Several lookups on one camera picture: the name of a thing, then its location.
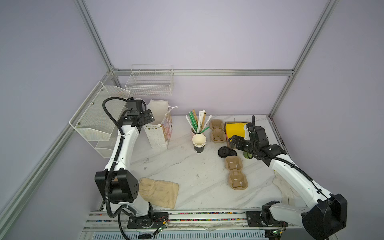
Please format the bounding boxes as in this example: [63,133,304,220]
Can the paper cups black sleeve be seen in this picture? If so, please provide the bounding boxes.
[192,134,207,153]

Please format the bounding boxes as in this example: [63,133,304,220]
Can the white mesh shelf upper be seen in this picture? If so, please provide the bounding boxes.
[69,82,130,142]

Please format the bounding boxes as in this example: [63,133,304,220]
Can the green wrapped straw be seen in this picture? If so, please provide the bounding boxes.
[186,110,209,132]

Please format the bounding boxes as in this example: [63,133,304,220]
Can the white mesh shelf lower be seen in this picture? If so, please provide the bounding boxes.
[95,109,120,159]

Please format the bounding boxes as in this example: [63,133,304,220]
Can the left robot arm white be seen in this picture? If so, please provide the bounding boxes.
[95,97,155,223]

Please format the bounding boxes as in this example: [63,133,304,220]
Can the cardboard box yellow napkins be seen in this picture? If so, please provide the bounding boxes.
[225,122,249,149]

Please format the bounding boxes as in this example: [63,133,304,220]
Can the white mesh shelf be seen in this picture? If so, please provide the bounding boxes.
[95,109,120,159]
[69,82,130,142]

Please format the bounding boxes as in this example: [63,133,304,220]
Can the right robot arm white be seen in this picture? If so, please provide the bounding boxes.
[229,123,348,240]

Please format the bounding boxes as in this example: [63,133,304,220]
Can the stacked pulp cup carriers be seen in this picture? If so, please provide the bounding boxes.
[210,119,227,144]

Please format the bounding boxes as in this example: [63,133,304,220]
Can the black plastic cup lids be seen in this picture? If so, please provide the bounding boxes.
[218,146,238,159]

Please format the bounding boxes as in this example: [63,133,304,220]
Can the pink metal bucket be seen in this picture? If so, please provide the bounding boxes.
[191,128,205,136]

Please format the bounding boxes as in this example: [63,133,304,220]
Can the aluminium frame profiles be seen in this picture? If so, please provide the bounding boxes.
[0,0,340,223]

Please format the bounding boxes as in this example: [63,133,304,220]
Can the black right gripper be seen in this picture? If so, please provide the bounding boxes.
[224,135,257,155]

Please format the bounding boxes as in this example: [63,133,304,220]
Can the cartoon animal paper gift bag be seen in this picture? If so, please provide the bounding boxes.
[144,100,178,150]

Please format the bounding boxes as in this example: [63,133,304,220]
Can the white wire basket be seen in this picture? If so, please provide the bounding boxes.
[126,65,174,97]

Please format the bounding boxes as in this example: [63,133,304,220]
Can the beige work glove left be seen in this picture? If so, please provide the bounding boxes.
[139,178,179,209]

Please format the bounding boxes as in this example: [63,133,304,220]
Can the green paper cup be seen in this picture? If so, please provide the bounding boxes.
[243,152,253,159]

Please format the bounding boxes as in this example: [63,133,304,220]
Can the pulp two-cup carrier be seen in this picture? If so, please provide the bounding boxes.
[225,156,249,191]

